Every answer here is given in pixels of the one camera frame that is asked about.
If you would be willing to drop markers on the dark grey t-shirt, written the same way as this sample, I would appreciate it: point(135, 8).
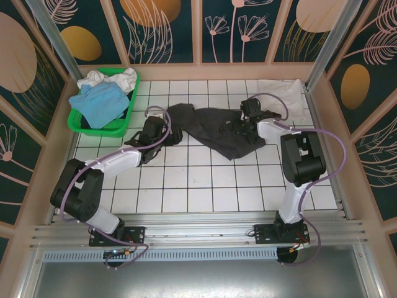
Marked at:
point(214, 127)

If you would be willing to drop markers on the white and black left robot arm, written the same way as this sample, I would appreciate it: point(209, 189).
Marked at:
point(118, 159)

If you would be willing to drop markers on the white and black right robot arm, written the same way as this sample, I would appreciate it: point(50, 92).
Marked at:
point(291, 198)

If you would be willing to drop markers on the folded white t-shirt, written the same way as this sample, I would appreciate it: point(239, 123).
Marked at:
point(288, 96)

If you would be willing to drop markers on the green plastic basket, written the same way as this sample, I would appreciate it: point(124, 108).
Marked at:
point(102, 132)

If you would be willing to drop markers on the light blue t-shirt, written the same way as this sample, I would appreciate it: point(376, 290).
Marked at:
point(99, 104)

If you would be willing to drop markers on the navy cloth in basket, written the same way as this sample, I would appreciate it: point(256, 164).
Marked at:
point(85, 123)

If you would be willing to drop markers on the crumpled white t-shirt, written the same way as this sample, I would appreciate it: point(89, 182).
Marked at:
point(124, 79)

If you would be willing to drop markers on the grey sheet metal panel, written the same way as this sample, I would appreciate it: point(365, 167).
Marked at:
point(198, 279)

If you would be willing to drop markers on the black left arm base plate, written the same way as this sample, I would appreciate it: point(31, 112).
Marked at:
point(136, 234)

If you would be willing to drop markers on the aluminium extrusion rail frame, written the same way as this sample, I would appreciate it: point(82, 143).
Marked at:
point(198, 231)

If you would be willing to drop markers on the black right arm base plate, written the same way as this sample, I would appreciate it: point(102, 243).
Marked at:
point(263, 234)

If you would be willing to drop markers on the aluminium frame post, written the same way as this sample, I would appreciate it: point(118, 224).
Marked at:
point(59, 40)
point(328, 40)

